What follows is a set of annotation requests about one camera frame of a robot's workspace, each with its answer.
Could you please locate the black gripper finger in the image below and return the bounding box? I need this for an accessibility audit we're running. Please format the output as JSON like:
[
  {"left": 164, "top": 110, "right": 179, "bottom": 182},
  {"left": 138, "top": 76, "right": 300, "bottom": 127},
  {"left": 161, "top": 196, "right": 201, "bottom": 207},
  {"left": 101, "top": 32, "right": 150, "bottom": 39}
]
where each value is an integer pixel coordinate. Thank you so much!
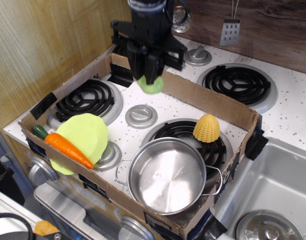
[
  {"left": 127, "top": 40, "right": 147, "bottom": 80},
  {"left": 145, "top": 51, "right": 165, "bottom": 85}
]

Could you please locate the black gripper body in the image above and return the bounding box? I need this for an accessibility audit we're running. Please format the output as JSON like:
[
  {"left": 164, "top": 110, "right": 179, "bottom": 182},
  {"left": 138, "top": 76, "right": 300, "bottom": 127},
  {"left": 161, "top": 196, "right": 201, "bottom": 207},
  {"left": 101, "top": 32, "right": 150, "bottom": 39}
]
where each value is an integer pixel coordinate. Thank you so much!
[{"left": 110, "top": 7, "right": 187, "bottom": 70}]

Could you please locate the light green toy broccoli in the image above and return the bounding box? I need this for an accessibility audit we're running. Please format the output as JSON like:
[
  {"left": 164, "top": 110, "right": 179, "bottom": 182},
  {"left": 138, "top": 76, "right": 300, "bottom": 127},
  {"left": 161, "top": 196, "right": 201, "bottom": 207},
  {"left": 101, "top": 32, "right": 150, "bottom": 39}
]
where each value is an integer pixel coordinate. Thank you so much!
[{"left": 137, "top": 75, "right": 164, "bottom": 95}]

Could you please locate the stainless steel pot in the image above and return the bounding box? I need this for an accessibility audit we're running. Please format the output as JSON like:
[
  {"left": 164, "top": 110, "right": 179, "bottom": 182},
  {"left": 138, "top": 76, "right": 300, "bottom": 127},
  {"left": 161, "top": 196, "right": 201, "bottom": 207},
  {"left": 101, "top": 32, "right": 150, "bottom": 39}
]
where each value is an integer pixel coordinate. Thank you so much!
[{"left": 123, "top": 137, "right": 209, "bottom": 216}]

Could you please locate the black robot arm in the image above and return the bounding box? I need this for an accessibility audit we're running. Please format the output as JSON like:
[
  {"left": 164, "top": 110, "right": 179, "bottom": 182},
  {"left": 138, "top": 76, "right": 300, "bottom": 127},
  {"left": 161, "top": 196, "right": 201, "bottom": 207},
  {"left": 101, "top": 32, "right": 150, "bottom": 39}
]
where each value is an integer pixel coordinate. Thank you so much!
[{"left": 110, "top": 0, "right": 187, "bottom": 85}]

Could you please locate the brown cardboard fence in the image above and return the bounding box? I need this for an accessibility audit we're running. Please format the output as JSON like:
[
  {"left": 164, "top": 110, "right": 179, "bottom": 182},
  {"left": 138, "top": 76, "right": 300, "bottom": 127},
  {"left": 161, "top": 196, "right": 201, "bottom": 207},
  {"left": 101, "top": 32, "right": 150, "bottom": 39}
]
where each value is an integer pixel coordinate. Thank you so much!
[{"left": 19, "top": 53, "right": 261, "bottom": 240}]

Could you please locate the hanging silver strainer ladle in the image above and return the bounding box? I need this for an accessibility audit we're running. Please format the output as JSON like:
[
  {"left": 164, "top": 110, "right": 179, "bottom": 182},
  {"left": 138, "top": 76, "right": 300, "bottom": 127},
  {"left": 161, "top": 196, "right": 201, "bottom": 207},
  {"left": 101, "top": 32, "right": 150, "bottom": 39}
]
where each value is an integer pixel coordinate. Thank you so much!
[{"left": 172, "top": 5, "right": 193, "bottom": 34}]

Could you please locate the back silver stove knob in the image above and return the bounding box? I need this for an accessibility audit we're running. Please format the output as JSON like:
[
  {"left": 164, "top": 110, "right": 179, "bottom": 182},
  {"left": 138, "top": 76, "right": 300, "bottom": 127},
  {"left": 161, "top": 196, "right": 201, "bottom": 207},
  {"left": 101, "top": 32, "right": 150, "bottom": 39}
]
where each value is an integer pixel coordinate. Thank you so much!
[{"left": 184, "top": 46, "right": 212, "bottom": 67}]

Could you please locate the silver stove knob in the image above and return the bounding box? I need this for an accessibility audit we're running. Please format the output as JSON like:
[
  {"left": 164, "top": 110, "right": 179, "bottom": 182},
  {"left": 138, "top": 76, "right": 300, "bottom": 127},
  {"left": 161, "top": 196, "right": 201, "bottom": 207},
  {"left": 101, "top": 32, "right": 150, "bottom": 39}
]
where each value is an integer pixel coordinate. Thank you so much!
[
  {"left": 94, "top": 141, "right": 122, "bottom": 172},
  {"left": 184, "top": 46, "right": 212, "bottom": 67},
  {"left": 125, "top": 104, "right": 158, "bottom": 129}
]

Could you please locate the centre silver stove knob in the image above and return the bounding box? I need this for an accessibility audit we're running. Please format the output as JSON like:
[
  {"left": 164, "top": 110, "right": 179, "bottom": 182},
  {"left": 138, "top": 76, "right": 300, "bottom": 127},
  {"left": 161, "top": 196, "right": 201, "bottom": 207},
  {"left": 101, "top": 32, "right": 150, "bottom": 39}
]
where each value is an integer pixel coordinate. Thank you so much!
[{"left": 125, "top": 104, "right": 158, "bottom": 129}]

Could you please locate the front left black burner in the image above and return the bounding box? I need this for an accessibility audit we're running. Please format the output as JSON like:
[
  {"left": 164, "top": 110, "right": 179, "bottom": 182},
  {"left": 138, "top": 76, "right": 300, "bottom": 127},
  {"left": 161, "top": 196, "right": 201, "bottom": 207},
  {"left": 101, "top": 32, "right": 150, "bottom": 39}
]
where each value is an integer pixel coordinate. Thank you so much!
[{"left": 47, "top": 78, "right": 123, "bottom": 130}]

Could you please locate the hanging silver slotted spatula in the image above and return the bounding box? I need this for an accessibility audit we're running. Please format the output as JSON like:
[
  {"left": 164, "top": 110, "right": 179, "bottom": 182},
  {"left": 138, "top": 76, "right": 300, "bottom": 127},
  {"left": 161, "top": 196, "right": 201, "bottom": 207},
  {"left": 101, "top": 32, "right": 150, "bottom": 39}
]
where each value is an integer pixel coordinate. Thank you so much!
[{"left": 220, "top": 0, "right": 241, "bottom": 46}]

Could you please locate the yellow toy corn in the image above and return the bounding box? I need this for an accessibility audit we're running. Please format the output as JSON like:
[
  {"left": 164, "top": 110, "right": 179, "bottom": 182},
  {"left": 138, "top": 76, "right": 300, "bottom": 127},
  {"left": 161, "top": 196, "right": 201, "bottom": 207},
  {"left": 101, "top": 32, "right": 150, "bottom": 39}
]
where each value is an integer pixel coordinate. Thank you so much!
[{"left": 193, "top": 113, "right": 221, "bottom": 143}]

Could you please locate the light green plastic plate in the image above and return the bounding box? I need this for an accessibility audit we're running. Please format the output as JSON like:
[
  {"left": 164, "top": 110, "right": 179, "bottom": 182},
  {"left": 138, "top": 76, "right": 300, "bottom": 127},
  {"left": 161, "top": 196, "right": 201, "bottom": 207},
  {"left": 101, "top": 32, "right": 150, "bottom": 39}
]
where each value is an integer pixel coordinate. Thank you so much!
[{"left": 55, "top": 113, "right": 108, "bottom": 165}]

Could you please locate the back right black burner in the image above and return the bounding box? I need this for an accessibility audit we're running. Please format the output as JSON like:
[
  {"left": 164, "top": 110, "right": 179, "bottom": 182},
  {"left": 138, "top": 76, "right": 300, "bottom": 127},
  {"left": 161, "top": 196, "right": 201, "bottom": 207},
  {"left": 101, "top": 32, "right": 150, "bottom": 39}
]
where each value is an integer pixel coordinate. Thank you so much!
[{"left": 196, "top": 63, "right": 278, "bottom": 114}]

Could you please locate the front silver stove knob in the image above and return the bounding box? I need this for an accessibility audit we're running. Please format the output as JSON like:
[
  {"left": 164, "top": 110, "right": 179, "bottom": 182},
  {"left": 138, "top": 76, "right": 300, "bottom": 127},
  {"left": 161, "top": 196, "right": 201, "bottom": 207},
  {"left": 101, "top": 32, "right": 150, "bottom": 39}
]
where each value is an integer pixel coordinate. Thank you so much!
[{"left": 94, "top": 141, "right": 122, "bottom": 172}]

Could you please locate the front right black burner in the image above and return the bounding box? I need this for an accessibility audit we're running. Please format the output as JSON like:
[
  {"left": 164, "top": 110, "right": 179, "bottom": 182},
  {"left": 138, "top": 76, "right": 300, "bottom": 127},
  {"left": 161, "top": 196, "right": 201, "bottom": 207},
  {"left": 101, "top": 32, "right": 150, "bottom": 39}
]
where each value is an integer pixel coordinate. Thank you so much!
[{"left": 141, "top": 118, "right": 233, "bottom": 172}]

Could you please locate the orange toy carrot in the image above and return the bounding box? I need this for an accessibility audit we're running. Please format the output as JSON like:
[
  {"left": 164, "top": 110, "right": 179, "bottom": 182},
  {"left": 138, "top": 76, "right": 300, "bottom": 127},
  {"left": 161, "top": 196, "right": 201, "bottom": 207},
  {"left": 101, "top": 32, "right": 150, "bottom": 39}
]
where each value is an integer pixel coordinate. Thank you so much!
[{"left": 32, "top": 125, "right": 94, "bottom": 170}]

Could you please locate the left silver oven knob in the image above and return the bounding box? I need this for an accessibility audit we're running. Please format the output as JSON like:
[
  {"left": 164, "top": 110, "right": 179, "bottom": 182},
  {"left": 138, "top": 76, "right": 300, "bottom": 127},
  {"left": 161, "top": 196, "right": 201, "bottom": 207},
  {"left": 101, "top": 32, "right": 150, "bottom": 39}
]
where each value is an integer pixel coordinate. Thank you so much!
[{"left": 28, "top": 156, "right": 59, "bottom": 186}]

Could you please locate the silver oven knob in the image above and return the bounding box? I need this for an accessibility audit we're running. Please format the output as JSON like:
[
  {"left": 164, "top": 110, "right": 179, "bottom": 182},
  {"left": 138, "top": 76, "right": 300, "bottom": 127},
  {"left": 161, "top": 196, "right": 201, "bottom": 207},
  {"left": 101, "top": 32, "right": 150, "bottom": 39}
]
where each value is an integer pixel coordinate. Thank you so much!
[
  {"left": 118, "top": 216, "right": 155, "bottom": 240},
  {"left": 28, "top": 156, "right": 59, "bottom": 186}
]

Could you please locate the lower silver oven knob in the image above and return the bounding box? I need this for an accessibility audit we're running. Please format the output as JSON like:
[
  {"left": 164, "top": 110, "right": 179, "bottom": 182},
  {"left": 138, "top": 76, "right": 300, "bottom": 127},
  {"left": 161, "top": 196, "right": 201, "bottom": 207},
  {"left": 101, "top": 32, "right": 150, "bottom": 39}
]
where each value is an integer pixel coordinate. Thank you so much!
[{"left": 118, "top": 216, "right": 155, "bottom": 240}]

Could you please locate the grey toy sink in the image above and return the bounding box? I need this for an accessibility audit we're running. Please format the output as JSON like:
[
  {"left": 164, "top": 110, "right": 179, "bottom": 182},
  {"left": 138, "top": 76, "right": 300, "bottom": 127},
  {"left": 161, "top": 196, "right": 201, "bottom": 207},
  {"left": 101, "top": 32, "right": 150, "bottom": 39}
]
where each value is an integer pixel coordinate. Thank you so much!
[{"left": 213, "top": 137, "right": 306, "bottom": 240}]

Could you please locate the silver sink drain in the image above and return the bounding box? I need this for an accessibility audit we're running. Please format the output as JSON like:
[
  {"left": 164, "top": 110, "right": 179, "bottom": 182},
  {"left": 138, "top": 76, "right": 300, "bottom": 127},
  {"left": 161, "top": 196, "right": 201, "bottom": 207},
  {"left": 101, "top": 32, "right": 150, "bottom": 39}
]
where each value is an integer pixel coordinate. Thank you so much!
[{"left": 233, "top": 209, "right": 304, "bottom": 240}]

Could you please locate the orange object bottom left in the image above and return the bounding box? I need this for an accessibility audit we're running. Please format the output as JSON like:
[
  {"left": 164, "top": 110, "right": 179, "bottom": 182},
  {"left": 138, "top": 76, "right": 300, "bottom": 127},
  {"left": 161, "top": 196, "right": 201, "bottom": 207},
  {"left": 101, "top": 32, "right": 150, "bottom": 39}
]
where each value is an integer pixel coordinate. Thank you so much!
[{"left": 33, "top": 220, "right": 58, "bottom": 236}]

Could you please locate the grey oven door handle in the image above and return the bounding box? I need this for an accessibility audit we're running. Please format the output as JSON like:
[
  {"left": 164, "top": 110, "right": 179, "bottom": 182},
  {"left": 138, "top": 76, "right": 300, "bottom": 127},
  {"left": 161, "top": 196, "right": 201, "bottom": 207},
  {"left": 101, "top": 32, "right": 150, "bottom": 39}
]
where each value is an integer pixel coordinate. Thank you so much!
[{"left": 34, "top": 183, "right": 120, "bottom": 240}]

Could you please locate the black cable bottom left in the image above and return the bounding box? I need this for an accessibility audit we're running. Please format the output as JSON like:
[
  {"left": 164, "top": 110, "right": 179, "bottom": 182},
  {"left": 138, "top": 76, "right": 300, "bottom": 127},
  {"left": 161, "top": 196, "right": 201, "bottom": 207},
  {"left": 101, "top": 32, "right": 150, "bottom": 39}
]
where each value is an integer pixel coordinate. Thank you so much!
[{"left": 0, "top": 212, "right": 34, "bottom": 240}]

